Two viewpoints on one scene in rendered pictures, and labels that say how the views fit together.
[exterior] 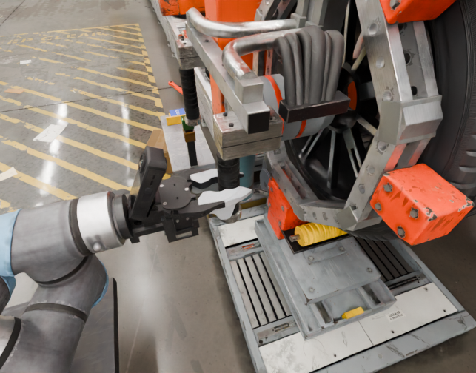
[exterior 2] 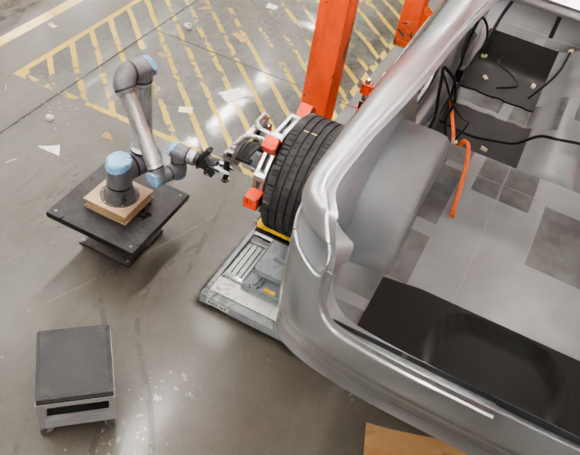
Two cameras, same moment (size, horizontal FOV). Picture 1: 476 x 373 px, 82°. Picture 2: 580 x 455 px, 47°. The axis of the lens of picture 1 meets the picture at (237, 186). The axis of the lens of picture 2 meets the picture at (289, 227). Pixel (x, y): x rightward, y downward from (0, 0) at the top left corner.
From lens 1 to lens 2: 3.18 m
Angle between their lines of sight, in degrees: 26
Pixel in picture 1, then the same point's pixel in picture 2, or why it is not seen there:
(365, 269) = not seen: hidden behind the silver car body
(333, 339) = (253, 301)
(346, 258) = not seen: hidden behind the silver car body
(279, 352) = (225, 283)
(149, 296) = (197, 227)
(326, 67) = (248, 153)
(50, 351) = (164, 175)
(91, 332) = (166, 204)
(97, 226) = (190, 156)
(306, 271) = (268, 260)
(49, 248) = (179, 153)
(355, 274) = not seen: hidden behind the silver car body
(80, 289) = (177, 170)
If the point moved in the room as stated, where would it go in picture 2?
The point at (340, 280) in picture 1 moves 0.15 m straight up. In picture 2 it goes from (277, 274) to (280, 257)
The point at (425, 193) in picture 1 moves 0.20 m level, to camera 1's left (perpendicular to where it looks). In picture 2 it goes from (251, 193) to (225, 172)
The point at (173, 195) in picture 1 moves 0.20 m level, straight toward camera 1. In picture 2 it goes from (210, 162) to (190, 181)
